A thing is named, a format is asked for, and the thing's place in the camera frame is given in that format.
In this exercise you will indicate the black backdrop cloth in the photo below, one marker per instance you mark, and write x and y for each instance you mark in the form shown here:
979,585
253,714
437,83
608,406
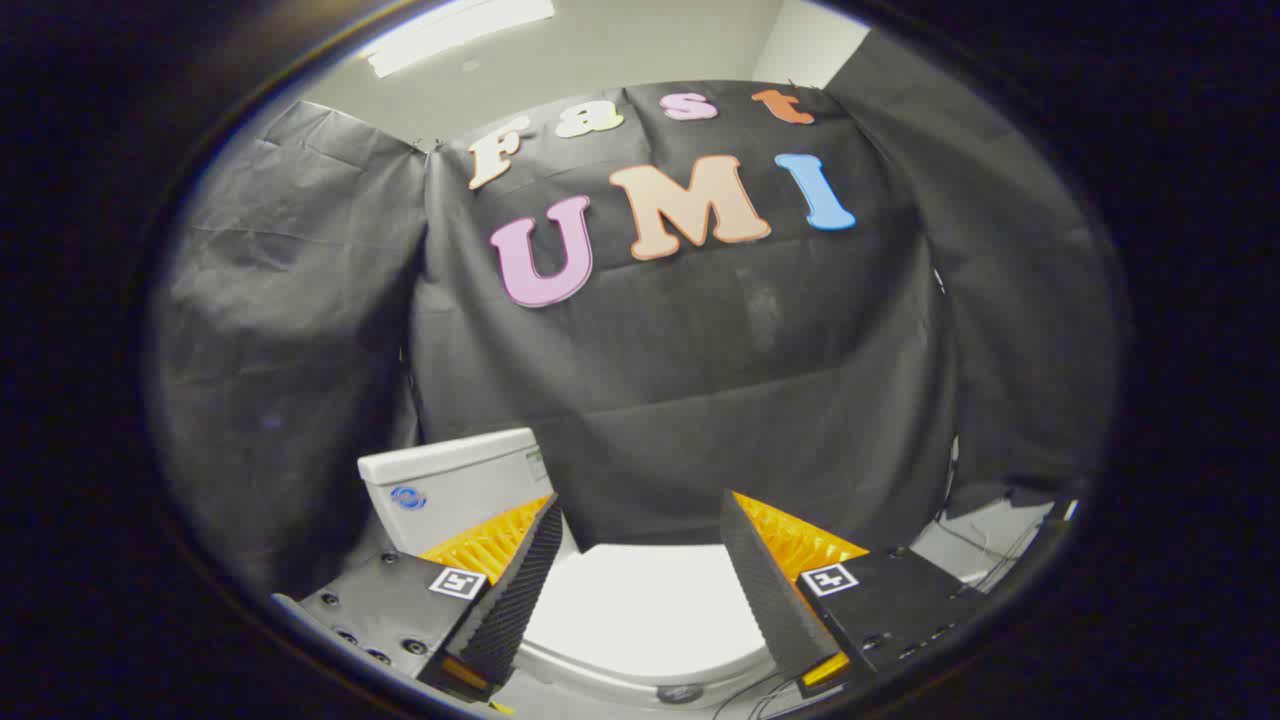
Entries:
700,380

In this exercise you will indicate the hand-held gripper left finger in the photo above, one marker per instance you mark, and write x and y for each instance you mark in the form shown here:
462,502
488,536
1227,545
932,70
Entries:
515,585

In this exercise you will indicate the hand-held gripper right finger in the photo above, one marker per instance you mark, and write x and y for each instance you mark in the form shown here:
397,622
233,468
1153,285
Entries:
765,590

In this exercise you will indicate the black box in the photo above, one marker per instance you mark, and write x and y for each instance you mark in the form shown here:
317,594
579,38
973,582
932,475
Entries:
1040,520

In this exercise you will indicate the white toilet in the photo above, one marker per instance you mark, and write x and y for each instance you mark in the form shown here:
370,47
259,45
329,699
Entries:
450,480

